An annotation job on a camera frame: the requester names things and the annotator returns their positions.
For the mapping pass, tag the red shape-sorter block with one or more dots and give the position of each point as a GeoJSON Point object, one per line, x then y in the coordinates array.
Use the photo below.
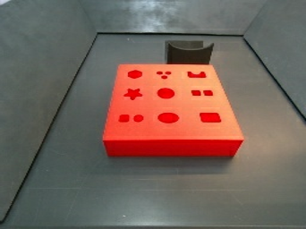
{"type": "Point", "coordinates": [170, 111]}

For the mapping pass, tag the black curved holder bracket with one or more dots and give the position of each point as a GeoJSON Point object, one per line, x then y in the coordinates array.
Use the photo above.
{"type": "Point", "coordinates": [187, 52]}

